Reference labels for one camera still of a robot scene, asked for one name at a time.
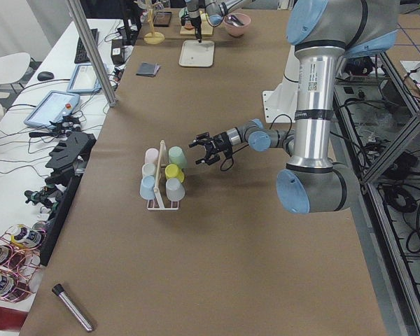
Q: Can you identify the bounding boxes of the white cup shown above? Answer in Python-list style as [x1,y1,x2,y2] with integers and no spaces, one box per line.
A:
[141,162,157,177]

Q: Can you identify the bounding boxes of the pink bowl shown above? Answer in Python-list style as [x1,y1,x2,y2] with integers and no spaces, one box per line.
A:
[223,13,251,37]

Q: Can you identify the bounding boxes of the black tool holder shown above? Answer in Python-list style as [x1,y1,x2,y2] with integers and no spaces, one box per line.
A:
[45,132,97,172]

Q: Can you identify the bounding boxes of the white cup rack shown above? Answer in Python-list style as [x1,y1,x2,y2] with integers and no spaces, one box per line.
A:
[146,140,180,211]

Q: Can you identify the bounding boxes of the wooden cutting board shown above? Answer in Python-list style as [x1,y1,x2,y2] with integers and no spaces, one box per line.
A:
[180,13,214,36]

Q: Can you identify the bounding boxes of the cream tray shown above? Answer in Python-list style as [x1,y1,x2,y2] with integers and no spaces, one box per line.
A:
[178,40,215,68]

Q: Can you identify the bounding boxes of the dark folded cloth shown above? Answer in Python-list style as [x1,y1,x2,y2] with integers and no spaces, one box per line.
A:
[136,62,160,77]

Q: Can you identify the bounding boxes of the black keyboard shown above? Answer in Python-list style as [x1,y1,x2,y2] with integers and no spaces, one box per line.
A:
[73,27,99,64]

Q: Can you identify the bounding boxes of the pink cup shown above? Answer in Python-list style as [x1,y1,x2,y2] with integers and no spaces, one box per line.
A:
[144,148,160,165]

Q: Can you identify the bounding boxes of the yellow cup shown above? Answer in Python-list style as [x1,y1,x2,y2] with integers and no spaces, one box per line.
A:
[164,163,185,183]

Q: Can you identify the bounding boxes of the grey cup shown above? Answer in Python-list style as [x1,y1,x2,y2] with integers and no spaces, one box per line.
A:
[165,178,186,202]

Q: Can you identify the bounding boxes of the green cup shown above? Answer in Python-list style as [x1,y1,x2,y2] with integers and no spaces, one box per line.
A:
[168,146,188,169]

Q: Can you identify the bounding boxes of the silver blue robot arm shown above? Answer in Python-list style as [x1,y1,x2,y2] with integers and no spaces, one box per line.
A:
[193,1,400,214]

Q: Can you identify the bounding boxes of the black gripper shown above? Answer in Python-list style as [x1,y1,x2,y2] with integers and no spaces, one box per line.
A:
[188,132,231,165]

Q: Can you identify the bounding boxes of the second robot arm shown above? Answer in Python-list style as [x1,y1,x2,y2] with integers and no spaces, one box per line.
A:
[185,0,250,43]

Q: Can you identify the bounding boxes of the metal tube black cap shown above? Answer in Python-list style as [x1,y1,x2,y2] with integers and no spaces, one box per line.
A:
[52,283,95,333]

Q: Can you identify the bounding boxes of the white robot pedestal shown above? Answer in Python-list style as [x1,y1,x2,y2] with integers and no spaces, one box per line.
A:
[263,46,321,123]

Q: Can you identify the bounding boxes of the copper wire basket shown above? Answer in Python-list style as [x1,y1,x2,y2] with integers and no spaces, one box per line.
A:
[0,224,46,303]

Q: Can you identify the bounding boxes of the wooden mug tree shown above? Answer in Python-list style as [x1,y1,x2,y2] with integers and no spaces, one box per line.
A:
[134,0,165,45]

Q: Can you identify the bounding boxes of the aluminium frame post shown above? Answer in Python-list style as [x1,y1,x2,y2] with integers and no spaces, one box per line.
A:
[66,0,117,108]

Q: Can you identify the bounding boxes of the brown wooden tray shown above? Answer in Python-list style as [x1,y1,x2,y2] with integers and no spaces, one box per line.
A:
[153,12,172,27]

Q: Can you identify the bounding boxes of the black power adapter box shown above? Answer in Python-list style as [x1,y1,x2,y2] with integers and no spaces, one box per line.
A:
[111,38,133,66]

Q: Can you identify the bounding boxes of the black computer mouse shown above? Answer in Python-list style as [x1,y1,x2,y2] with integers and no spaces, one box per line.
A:
[37,71,55,81]

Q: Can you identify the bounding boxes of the white chair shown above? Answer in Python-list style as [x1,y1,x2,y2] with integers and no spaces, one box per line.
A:
[0,52,31,85]

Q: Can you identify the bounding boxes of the metal spoon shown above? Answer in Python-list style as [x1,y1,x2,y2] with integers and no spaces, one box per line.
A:
[226,14,244,27]

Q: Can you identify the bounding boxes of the light blue cup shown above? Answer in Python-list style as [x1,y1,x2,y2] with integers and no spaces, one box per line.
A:
[139,175,155,200]

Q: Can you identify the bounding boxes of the blue teach pendant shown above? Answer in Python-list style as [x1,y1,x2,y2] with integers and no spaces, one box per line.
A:
[24,90,81,128]
[66,63,101,95]

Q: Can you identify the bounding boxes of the red cylinder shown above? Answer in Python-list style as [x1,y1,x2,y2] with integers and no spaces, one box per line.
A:
[0,307,28,332]

